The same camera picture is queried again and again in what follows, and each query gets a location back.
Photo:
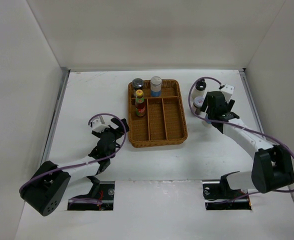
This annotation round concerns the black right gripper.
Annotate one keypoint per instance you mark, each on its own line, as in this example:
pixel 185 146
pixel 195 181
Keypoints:
pixel 230 105

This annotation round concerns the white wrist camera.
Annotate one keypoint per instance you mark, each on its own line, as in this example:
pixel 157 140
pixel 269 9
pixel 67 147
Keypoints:
pixel 228 91
pixel 98 124

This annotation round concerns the glass grinder jar black lid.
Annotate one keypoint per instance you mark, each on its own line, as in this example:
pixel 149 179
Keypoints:
pixel 137 84

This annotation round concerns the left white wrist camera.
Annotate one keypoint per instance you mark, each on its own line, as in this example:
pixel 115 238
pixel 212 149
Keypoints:
pixel 98 124

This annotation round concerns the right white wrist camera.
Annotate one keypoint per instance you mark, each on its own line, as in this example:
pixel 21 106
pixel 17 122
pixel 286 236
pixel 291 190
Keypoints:
pixel 228 91

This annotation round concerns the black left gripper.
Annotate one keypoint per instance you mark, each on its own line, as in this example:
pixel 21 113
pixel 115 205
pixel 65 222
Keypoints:
pixel 117 132

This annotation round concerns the brown wicker divided basket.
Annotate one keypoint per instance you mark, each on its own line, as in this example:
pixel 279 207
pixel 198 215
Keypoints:
pixel 164 121

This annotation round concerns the black cap white bottle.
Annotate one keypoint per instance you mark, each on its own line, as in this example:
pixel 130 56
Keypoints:
pixel 199 88

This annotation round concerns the blue label jar silver lid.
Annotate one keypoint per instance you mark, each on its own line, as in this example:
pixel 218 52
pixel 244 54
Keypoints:
pixel 155 86

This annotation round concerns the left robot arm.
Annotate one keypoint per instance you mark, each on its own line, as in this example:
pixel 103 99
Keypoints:
pixel 46 188

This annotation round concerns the ketchup bottle green label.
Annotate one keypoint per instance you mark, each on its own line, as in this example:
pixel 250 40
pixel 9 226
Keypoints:
pixel 140 105

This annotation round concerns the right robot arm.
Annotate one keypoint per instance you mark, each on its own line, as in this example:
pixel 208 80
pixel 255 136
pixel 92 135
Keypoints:
pixel 272 166

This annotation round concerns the spice jar white red-logo lid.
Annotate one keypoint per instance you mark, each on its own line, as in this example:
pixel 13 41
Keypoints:
pixel 197 104

